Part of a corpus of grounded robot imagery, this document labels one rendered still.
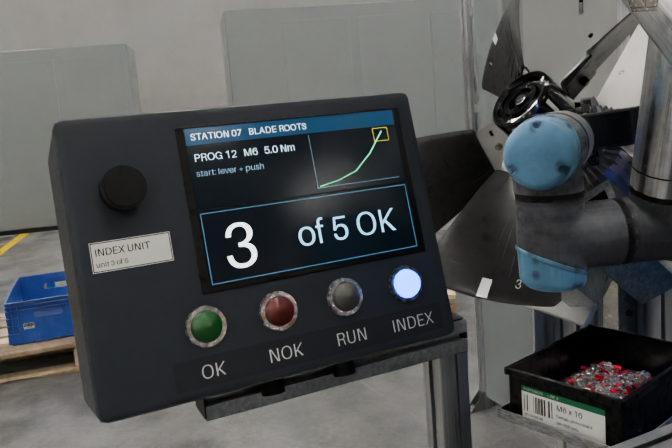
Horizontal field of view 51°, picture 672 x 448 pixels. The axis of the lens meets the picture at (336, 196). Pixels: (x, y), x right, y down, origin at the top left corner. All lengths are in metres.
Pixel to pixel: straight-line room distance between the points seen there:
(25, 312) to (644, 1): 3.56
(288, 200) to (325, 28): 6.16
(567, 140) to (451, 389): 0.28
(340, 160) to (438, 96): 6.38
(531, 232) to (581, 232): 0.05
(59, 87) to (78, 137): 7.72
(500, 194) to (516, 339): 1.50
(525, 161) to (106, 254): 0.46
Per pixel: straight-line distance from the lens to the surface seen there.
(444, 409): 0.65
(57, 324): 3.85
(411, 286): 0.52
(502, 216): 1.17
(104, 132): 0.48
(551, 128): 0.76
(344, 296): 0.49
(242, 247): 0.48
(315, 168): 0.50
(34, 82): 8.24
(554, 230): 0.80
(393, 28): 6.78
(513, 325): 2.64
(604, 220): 0.82
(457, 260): 1.15
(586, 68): 1.29
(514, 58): 1.43
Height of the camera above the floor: 1.26
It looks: 8 degrees down
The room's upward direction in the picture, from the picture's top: 4 degrees counter-clockwise
